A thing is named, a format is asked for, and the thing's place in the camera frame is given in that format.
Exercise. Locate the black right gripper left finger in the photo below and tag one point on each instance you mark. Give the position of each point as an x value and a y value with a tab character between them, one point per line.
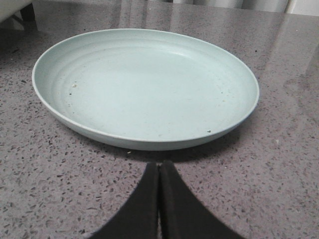
138	216

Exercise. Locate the black right oven foot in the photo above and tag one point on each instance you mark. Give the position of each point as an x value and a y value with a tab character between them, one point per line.
27	13

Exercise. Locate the light green round plate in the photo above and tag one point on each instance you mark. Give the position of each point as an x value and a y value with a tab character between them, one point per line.
145	89

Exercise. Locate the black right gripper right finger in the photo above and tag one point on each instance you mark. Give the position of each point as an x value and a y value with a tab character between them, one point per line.
182	215

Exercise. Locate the cream Toshiba toaster oven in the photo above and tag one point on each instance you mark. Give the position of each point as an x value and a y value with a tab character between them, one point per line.
9	7

